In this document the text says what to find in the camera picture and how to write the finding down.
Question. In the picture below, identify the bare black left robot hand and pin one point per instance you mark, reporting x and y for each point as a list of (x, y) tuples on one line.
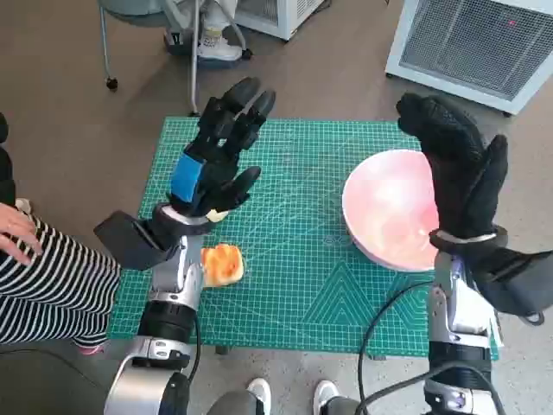
[(216, 173)]

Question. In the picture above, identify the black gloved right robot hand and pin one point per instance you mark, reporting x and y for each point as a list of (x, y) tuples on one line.
[(462, 173)]

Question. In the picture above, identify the round toy bread bun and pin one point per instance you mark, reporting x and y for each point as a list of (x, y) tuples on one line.
[(217, 215)]

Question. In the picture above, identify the pink bowl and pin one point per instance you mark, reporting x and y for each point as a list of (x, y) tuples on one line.
[(389, 207)]

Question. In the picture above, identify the rectangular braided toy bread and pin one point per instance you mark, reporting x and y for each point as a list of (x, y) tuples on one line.
[(222, 263)]

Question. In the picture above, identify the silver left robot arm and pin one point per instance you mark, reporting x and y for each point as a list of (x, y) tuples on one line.
[(173, 311)]

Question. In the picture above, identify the green cutting mat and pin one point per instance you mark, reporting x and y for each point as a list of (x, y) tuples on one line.
[(294, 225)]

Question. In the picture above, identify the grey office chair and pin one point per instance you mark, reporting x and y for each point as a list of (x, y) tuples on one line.
[(193, 78)]

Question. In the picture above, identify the large white mesh cabinet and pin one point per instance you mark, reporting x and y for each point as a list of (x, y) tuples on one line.
[(471, 47)]

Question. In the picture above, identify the seated person in white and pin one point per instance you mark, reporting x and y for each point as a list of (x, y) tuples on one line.
[(218, 43)]

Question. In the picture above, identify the small white mesh cabinet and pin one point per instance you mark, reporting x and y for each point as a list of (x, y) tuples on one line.
[(276, 17)]

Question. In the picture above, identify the person in striped clothing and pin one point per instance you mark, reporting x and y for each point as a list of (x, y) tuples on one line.
[(52, 285)]

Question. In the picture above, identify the person's hand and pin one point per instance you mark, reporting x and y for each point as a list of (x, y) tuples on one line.
[(17, 235)]

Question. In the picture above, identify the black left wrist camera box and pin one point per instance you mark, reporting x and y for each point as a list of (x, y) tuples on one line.
[(129, 242)]

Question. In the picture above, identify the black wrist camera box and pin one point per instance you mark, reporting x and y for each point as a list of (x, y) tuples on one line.
[(514, 276), (129, 242)]

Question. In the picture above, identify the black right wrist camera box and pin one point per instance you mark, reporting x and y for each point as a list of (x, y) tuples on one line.
[(514, 276)]

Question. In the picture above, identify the black table bracket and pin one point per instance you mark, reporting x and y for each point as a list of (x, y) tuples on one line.
[(379, 357), (222, 349)]

